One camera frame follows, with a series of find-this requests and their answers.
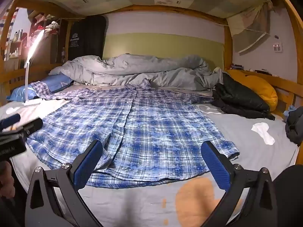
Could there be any blue pillow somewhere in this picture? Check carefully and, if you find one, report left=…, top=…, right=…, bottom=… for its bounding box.
left=7, top=74, right=73, bottom=102

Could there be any dark grey garment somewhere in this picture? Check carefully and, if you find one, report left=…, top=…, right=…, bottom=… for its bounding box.
left=285, top=106, right=303, bottom=147

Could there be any grey crumpled duvet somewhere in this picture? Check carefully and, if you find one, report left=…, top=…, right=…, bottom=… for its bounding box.
left=49, top=54, right=223, bottom=91

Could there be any white wall socket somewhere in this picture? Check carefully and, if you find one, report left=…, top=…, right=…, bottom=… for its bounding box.
left=273, top=42, right=283, bottom=53

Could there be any person left hand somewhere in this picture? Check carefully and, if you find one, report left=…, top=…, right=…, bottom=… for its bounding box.
left=1, top=161, right=15, bottom=199

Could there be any hanging checkered cloth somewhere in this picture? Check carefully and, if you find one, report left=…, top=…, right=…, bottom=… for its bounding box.
left=227, top=2, right=273, bottom=53

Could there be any wooden bunk bed frame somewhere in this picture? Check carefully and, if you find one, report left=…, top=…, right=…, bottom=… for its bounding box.
left=0, top=0, right=303, bottom=166

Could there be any wooden shelf with clutter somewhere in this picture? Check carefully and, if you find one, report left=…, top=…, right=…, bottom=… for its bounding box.
left=2, top=7, right=70, bottom=71

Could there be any white sock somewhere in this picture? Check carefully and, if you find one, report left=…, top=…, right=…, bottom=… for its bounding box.
left=251, top=122, right=275, bottom=145

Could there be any black hanging garment bag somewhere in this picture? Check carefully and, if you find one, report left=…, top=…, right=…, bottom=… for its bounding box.
left=68, top=15, right=107, bottom=61

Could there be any blue plaid shirt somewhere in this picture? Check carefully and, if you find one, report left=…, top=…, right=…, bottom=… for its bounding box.
left=27, top=79, right=239, bottom=189

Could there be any grey bed sheet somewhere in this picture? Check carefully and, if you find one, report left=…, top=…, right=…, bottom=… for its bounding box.
left=0, top=85, right=300, bottom=227

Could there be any black puffer jacket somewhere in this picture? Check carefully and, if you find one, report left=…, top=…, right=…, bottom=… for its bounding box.
left=211, top=73, right=275, bottom=120

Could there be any white desk lamp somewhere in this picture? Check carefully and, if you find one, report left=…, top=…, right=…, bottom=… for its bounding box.
left=23, top=29, right=45, bottom=106

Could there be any yellow pillow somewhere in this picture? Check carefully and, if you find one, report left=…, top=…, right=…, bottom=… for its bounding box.
left=227, top=70, right=278, bottom=112

